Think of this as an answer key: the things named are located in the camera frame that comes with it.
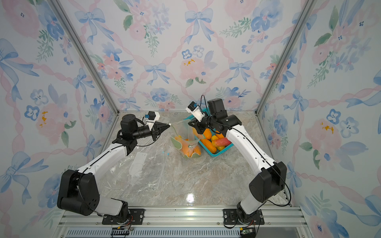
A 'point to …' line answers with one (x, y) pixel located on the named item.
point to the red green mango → (221, 143)
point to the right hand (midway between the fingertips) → (192, 121)
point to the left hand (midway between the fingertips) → (169, 124)
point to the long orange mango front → (208, 145)
